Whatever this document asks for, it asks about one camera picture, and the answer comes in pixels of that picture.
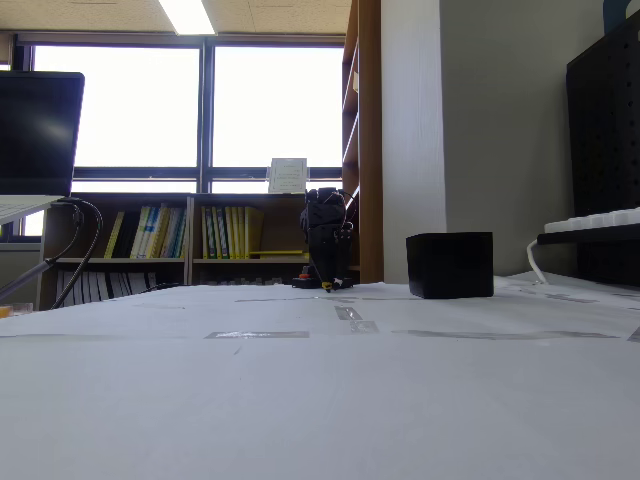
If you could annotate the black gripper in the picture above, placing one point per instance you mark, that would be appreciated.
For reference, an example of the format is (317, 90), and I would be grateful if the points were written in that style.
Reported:
(324, 248)

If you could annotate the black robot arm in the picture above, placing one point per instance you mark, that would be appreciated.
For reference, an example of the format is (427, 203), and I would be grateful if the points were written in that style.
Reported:
(325, 210)

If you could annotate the black box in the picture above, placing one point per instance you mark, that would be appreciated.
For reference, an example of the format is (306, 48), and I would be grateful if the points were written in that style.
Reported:
(450, 265)

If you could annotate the clear tape strip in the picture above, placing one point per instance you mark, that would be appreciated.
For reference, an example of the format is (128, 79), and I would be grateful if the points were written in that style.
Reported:
(257, 334)
(364, 326)
(347, 312)
(500, 334)

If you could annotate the flat yellow book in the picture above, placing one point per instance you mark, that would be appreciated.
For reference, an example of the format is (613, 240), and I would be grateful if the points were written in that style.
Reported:
(275, 253)

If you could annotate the low wooden bookshelf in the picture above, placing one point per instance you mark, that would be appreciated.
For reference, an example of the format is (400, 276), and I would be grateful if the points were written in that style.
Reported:
(280, 230)
(65, 235)

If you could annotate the white paper sign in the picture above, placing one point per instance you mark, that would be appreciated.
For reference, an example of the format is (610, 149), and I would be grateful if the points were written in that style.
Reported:
(287, 175)

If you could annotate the green yellow binder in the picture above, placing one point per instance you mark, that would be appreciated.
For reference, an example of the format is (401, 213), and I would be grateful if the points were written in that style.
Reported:
(219, 232)
(208, 232)

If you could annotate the tall wooden bookshelf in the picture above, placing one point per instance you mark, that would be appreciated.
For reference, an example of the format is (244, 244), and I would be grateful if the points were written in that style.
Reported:
(370, 150)

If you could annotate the teal book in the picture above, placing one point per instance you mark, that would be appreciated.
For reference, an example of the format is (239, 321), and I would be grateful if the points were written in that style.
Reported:
(176, 235)

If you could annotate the blue white book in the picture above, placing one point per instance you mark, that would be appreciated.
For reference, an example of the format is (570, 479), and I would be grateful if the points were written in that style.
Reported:
(151, 232)

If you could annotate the yellow white book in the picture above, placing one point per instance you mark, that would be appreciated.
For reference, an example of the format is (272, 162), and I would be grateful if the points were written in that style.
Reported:
(141, 232)

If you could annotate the white binder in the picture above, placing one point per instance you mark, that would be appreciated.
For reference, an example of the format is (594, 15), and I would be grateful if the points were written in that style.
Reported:
(124, 284)
(101, 286)
(62, 287)

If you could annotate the leaning yellow book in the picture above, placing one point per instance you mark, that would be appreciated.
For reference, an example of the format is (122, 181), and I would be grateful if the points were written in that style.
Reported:
(114, 235)

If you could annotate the white keyboard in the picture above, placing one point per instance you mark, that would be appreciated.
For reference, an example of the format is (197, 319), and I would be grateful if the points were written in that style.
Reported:
(595, 220)

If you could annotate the ceiling light panel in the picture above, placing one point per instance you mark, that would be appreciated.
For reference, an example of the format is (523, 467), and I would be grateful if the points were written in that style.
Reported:
(187, 17)

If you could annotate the grey metal rod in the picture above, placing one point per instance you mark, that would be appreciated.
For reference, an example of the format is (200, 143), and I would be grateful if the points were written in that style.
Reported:
(25, 277)

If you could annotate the black pegboard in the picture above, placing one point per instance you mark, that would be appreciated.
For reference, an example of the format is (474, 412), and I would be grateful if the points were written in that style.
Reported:
(605, 135)

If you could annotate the clear container with yellow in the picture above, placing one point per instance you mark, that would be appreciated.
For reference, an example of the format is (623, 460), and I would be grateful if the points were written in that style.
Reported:
(10, 310)

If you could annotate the black-screen laptop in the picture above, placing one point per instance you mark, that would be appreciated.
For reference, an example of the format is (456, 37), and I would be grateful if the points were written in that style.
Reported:
(37, 135)

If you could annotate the blue object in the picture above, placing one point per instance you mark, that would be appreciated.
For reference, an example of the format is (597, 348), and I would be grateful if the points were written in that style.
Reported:
(615, 15)

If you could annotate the dark window frame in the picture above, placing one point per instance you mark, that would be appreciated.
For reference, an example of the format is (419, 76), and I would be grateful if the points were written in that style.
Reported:
(206, 115)

